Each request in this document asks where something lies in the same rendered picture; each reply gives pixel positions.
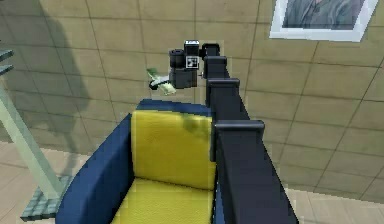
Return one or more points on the pale green ruler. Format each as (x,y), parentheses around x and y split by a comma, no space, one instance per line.
(164,85)

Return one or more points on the blue and yellow armchair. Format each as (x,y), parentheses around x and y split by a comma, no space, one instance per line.
(156,166)

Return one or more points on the pale green floor lamp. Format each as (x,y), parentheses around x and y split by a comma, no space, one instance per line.
(25,143)

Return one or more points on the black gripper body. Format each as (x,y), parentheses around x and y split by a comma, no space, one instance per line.
(181,76)

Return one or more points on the white framed picture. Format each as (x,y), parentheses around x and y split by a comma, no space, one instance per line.
(321,18)

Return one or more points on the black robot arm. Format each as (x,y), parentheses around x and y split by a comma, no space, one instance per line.
(246,160)

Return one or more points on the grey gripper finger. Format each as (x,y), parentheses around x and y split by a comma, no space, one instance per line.
(158,82)

